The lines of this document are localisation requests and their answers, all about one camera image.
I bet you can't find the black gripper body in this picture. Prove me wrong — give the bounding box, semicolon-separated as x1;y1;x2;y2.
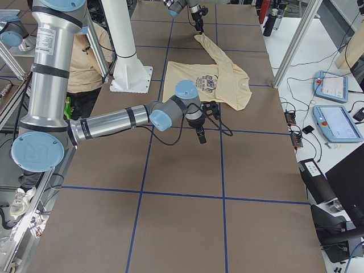
185;110;205;129
191;10;202;24

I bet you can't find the cream long sleeve shirt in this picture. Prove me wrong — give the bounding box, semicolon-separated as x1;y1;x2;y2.
162;34;252;111

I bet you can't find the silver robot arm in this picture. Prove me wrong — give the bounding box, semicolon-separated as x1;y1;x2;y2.
11;1;206;173
162;0;208;34

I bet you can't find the black monitor arm base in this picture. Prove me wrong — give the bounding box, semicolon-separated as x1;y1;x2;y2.
311;205;363;263

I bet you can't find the black water bottle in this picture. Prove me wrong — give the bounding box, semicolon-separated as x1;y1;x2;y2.
263;9;278;37

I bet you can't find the red fire extinguisher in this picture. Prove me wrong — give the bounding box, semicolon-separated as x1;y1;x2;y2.
258;0;271;24

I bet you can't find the clear water bottle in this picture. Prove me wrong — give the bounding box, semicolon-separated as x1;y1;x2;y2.
273;2;287;30

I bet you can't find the upper orange black adapter box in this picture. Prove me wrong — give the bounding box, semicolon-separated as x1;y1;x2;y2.
284;111;296;126

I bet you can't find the orange black adapter box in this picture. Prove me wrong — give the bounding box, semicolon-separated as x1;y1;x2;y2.
284;111;296;126
291;131;303;150

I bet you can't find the lower orange black adapter box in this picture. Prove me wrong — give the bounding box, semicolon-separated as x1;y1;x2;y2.
291;131;303;150

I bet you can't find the small black square device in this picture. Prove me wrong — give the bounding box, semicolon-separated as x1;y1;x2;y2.
302;125;314;134

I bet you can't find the person in beige shirt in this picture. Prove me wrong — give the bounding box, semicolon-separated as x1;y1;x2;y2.
17;22;111;193

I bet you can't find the black box with white label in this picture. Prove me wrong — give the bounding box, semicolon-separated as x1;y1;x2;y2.
298;159;337;204

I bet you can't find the green handheld object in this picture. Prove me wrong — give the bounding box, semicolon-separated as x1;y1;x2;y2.
64;97;74;119

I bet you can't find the lower blue teach pendant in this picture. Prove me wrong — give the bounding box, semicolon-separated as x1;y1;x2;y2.
313;105;363;143

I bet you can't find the blue teach pendant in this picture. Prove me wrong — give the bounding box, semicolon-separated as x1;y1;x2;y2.
313;105;363;143
313;70;349;103

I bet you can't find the upper blue teach pendant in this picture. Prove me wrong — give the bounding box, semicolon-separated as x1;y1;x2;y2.
313;70;349;103

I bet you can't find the black monitor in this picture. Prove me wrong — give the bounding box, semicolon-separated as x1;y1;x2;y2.
325;145;364;227

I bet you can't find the white sneaker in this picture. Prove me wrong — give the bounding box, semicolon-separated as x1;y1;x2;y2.
10;187;36;218

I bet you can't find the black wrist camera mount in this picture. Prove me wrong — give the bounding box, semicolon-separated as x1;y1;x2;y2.
198;6;208;16
201;101;220;120

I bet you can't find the white pedestal column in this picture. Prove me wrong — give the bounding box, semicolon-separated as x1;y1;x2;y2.
102;0;153;93

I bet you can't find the aluminium frame post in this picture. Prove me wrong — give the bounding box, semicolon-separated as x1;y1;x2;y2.
272;0;322;89

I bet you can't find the aluminium side frame rail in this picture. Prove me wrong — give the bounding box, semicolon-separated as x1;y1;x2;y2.
0;147;69;273

